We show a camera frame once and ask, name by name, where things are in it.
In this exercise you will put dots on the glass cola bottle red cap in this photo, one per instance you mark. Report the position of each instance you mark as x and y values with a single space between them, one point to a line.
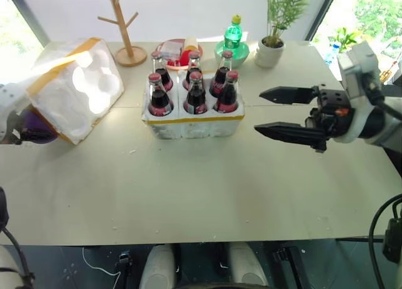
223 72
160 73
227 99
159 102
195 99
193 64

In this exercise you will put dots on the white rounded robot leg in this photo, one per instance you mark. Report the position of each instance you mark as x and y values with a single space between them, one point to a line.
157 267
246 264

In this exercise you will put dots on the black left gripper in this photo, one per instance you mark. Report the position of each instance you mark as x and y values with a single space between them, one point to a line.
36 130

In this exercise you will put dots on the green glass bowl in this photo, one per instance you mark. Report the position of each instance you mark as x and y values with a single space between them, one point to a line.
240 55

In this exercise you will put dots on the green plastic soda bottle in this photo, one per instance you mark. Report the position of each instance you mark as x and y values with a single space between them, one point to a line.
233 34

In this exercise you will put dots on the dark window frame post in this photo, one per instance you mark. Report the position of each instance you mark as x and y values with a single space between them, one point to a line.
29 15
323 12

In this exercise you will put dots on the white foam taped box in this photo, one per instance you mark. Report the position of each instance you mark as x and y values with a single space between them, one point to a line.
78 88

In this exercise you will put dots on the black table leg bracket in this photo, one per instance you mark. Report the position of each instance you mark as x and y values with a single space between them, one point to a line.
124 267
290 264

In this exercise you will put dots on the wooden mug tree stand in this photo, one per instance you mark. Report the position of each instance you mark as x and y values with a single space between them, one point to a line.
127 44

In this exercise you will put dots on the green plant in white pot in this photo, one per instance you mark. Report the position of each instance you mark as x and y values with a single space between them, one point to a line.
268 55

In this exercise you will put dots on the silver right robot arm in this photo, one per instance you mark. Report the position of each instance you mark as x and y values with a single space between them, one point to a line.
389 127

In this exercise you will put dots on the clear water bottle blue label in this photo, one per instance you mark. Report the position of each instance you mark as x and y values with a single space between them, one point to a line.
331 55

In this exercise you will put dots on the white snack packet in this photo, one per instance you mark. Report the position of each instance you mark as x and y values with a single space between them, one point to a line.
174 47

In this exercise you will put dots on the pink round basket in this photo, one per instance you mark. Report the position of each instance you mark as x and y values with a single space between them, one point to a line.
163 48

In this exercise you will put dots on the white foam bottle crate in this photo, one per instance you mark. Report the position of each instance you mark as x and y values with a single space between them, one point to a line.
194 124

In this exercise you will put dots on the small leafy green plant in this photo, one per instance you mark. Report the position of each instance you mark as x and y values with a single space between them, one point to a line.
347 37

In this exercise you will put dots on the cream cylinder container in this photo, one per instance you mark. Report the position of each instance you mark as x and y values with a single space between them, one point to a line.
190 43

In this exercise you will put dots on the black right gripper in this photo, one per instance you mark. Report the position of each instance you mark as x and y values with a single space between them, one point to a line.
333 119

